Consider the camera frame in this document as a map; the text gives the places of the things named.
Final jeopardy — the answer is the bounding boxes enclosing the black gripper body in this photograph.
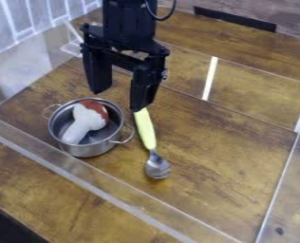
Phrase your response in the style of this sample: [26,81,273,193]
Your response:
[81,22,171,72]

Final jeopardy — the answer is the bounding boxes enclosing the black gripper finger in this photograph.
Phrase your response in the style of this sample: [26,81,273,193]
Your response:
[130,65,165,112]
[84,48,113,94]

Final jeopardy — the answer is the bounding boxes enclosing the white red plush mushroom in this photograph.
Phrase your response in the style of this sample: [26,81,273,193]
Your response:
[62,100,110,144]

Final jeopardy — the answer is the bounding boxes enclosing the silver metal pot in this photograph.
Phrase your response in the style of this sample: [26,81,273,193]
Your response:
[42,98,136,158]

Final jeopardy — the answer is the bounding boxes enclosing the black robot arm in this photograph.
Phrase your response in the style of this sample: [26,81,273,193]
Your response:
[81,0,172,112]

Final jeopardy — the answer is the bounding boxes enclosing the clear acrylic front barrier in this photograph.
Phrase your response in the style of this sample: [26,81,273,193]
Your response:
[0,120,241,243]

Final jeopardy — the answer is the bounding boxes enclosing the clear acrylic corner bracket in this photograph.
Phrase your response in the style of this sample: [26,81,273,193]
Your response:
[61,22,84,58]

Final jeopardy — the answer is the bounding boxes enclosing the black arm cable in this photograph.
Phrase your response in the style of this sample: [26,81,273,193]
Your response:
[142,0,179,22]

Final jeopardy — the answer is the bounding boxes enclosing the yellow handled metal spoon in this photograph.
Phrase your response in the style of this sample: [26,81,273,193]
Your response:
[134,108,171,179]

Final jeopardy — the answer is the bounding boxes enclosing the black wall strip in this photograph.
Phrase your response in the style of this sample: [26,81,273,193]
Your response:
[193,6,277,32]

